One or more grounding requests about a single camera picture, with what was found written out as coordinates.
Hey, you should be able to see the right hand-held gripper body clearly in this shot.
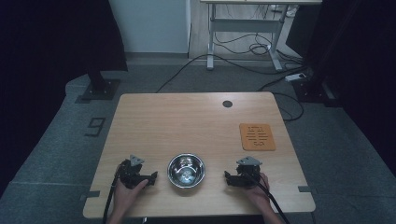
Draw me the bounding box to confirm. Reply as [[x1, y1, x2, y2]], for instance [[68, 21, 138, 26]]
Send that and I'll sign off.
[[234, 156, 263, 189]]

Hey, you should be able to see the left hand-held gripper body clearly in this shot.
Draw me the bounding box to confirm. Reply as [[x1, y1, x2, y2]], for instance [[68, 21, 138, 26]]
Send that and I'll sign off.
[[118, 154, 146, 189]]

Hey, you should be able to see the steel bowl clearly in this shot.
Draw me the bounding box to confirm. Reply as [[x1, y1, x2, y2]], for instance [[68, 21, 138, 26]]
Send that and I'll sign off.
[[166, 152, 206, 189]]

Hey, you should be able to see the orange mat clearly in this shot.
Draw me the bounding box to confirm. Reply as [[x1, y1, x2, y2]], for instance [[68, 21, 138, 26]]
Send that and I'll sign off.
[[238, 122, 277, 152]]

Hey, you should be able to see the person's left hand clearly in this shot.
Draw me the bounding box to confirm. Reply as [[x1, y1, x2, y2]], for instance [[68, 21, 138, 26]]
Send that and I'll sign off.
[[113, 178, 149, 216]]

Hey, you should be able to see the person's right hand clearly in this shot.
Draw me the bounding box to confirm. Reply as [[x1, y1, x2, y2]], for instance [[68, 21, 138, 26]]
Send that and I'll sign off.
[[243, 173, 271, 215]]

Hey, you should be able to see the grey tape strip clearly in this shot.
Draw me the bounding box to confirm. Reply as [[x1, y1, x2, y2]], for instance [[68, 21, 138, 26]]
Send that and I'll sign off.
[[297, 185, 318, 194], [79, 189, 101, 202]]

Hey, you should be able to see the black stand base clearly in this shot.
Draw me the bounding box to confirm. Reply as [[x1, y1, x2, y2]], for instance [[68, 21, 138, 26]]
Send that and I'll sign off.
[[291, 77, 344, 108], [74, 72, 121, 105]]

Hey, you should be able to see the white power strip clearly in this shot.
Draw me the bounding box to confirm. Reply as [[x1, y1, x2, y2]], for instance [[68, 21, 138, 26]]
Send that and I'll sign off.
[[284, 72, 307, 82]]

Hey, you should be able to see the black curtain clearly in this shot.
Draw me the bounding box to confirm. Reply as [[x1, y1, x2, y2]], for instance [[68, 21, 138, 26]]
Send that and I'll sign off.
[[285, 0, 396, 178], [0, 0, 129, 198]]

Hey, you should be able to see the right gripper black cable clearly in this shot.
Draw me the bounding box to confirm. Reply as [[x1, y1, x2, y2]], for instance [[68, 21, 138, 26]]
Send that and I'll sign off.
[[242, 173, 291, 224]]

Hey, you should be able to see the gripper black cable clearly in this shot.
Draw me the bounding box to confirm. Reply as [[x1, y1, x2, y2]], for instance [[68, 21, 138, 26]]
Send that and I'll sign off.
[[102, 164, 123, 224], [242, 173, 291, 224]]

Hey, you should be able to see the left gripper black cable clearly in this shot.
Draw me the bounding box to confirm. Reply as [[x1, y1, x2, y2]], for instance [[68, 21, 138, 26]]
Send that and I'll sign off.
[[102, 164, 123, 224]]

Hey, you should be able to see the black looped floor cable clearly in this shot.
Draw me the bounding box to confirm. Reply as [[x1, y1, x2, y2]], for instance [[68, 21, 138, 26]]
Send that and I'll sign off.
[[257, 81, 304, 122]]

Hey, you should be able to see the white desk frame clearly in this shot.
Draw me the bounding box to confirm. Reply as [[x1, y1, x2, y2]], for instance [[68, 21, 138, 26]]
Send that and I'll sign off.
[[200, 0, 323, 72]]

